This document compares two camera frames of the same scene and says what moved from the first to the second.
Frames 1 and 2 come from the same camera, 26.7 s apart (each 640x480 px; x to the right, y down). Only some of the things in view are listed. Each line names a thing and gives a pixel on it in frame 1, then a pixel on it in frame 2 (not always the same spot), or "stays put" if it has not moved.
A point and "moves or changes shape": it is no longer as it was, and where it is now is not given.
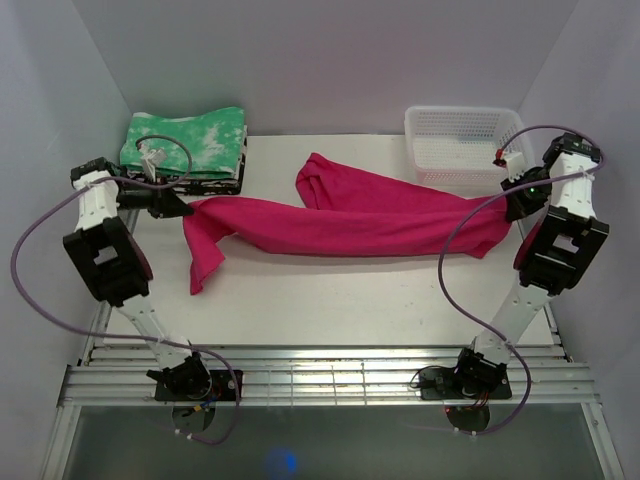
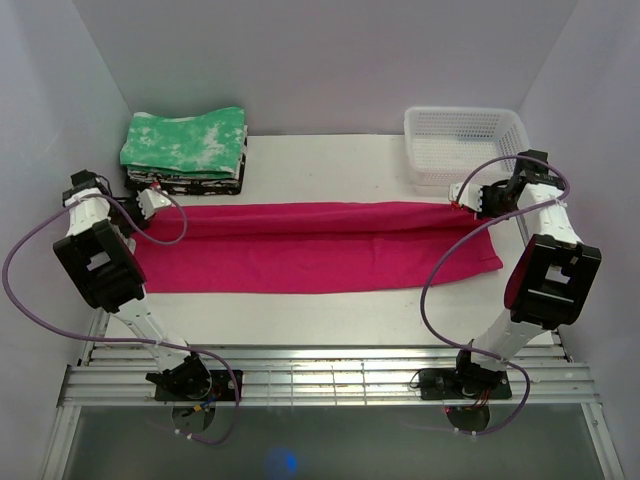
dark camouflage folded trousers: (200, 185) stays put
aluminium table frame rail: (322, 375) stays put
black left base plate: (222, 388) stays put
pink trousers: (344, 212) moves or changes shape
